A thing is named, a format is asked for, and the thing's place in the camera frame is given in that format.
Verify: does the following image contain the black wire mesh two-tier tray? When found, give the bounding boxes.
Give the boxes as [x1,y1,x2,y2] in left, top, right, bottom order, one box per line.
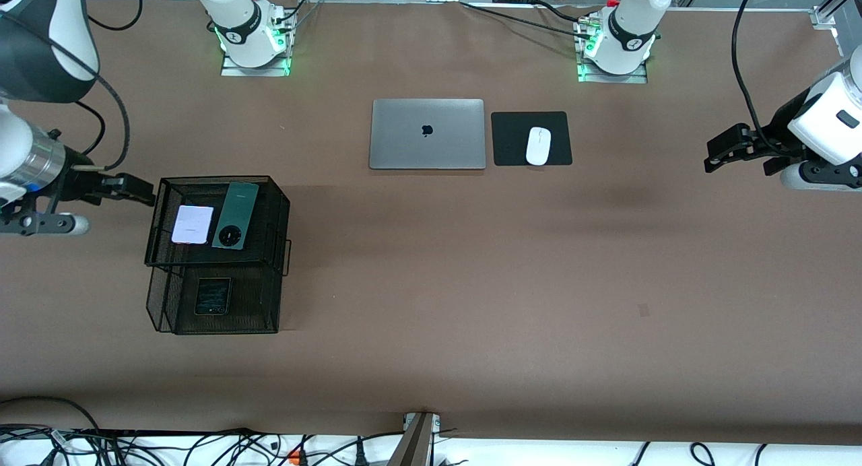
[143,175,292,335]

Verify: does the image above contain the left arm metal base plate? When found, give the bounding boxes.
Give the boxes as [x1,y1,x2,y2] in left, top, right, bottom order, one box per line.
[578,55,649,84]

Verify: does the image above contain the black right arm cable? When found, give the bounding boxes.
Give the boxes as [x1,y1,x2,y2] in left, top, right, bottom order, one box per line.
[71,0,144,172]

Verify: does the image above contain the black looped cable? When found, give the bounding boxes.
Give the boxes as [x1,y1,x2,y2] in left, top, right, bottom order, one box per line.
[0,395,102,446]

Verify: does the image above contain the black folding phone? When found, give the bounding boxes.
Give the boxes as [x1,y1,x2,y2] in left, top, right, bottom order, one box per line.
[194,277,232,317]

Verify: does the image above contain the aluminium profile bracket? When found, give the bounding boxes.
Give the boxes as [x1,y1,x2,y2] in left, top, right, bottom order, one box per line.
[387,412,442,466]

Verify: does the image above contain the lilac folding phone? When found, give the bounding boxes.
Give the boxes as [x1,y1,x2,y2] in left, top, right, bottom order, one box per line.
[171,205,215,244]

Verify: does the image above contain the white computer mouse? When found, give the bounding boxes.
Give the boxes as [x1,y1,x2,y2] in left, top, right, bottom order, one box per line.
[525,127,552,166]

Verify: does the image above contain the aluminium frame corner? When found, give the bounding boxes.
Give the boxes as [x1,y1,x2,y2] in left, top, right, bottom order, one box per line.
[810,0,862,29]

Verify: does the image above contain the long black table cable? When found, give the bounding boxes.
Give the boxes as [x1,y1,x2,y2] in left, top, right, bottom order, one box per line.
[460,1,590,36]

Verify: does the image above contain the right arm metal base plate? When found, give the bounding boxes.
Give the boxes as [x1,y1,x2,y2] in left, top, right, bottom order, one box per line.
[221,48,292,77]

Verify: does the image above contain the black mouse pad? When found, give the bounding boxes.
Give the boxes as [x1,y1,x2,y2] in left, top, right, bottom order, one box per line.
[491,111,574,167]

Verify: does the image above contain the silver laptop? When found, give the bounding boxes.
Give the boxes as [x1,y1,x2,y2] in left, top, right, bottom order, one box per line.
[368,98,487,171]

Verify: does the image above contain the green phone round camera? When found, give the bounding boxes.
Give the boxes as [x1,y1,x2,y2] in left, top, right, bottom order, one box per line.
[211,181,261,251]

